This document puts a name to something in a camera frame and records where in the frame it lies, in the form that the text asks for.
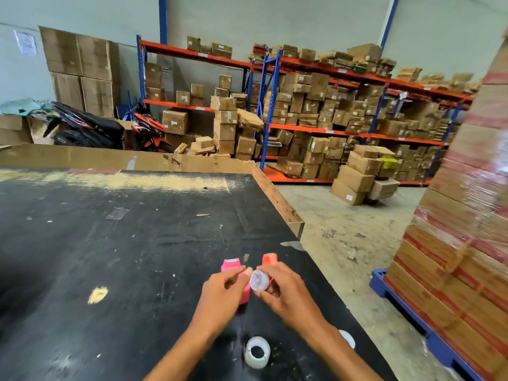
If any person's right hand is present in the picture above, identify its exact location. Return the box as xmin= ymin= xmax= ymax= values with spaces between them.
xmin=253 ymin=262 xmax=331 ymax=341

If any teal tarp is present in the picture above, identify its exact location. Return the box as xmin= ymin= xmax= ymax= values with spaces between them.
xmin=0 ymin=98 xmax=55 ymax=117

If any small clear tape roll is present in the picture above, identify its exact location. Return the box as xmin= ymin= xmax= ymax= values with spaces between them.
xmin=250 ymin=270 xmax=271 ymax=292

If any plastic wrapped carton stack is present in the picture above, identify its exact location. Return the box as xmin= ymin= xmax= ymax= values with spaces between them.
xmin=384 ymin=28 xmax=508 ymax=381

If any person's left hand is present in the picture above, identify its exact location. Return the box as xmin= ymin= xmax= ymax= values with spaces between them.
xmin=190 ymin=267 xmax=253 ymax=339

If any tall stack of cardboard boxes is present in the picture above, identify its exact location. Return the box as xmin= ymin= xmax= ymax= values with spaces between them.
xmin=174 ymin=96 xmax=265 ymax=161

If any large brown carton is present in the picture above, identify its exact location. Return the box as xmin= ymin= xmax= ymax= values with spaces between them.
xmin=76 ymin=34 xmax=120 ymax=82
xmin=50 ymin=72 xmax=85 ymax=112
xmin=80 ymin=77 xmax=120 ymax=119
xmin=39 ymin=26 xmax=83 ymax=76

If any heap of cardboard boxes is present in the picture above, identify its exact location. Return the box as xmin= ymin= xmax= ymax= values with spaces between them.
xmin=329 ymin=144 xmax=401 ymax=207

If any blue plastic pallet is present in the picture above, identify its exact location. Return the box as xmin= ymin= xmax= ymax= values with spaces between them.
xmin=369 ymin=267 xmax=486 ymax=381

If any person's left forearm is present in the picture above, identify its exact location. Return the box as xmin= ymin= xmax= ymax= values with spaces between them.
xmin=144 ymin=322 xmax=217 ymax=381

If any blue steel column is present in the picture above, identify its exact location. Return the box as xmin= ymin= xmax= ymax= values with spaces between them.
xmin=158 ymin=0 xmax=168 ymax=45
xmin=379 ymin=0 xmax=401 ymax=50

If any white paper notice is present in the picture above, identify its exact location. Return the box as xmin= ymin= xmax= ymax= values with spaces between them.
xmin=14 ymin=30 xmax=38 ymax=56

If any mass of shelved cardboard boxes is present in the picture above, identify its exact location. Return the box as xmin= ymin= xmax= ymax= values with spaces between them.
xmin=144 ymin=35 xmax=477 ymax=182

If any orange tape dispenser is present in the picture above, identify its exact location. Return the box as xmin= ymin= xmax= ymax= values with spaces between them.
xmin=261 ymin=253 xmax=279 ymax=287

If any red black motorcycle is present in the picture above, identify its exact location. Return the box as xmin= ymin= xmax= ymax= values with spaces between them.
xmin=130 ymin=110 xmax=174 ymax=153

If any wide orange blue shelving rack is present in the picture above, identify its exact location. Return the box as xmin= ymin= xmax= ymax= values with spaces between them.
xmin=252 ymin=47 xmax=475 ymax=187

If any narrow orange blue shelving rack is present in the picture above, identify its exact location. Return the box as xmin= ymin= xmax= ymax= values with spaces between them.
xmin=136 ymin=35 xmax=256 ymax=115

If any pink tape dispenser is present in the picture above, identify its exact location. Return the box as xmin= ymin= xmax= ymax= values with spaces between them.
xmin=221 ymin=258 xmax=252 ymax=305

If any person's right forearm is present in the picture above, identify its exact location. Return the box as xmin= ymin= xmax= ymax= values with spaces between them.
xmin=306 ymin=320 xmax=383 ymax=381

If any worn cardboard box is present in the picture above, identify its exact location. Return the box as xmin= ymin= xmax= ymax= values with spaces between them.
xmin=0 ymin=114 xmax=34 ymax=146

